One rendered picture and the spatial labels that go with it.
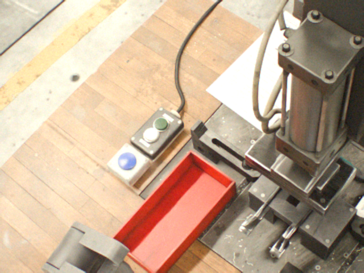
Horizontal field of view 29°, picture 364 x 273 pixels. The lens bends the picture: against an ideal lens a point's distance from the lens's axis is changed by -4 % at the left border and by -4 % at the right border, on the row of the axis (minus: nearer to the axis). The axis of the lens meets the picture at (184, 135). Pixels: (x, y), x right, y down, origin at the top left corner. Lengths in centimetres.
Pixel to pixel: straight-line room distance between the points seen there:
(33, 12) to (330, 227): 197
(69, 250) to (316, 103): 42
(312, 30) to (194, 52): 76
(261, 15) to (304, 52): 194
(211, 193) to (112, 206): 21
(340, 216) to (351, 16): 56
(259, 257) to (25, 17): 188
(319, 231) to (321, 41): 53
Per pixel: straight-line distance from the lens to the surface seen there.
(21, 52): 298
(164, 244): 150
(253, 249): 149
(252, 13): 292
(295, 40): 98
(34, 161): 164
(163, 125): 158
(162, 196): 153
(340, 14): 98
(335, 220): 143
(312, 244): 145
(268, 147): 131
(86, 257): 109
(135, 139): 158
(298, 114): 108
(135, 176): 155
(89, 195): 157
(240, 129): 160
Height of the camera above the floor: 231
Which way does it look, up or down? 61 degrees down
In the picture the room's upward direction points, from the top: 11 degrees counter-clockwise
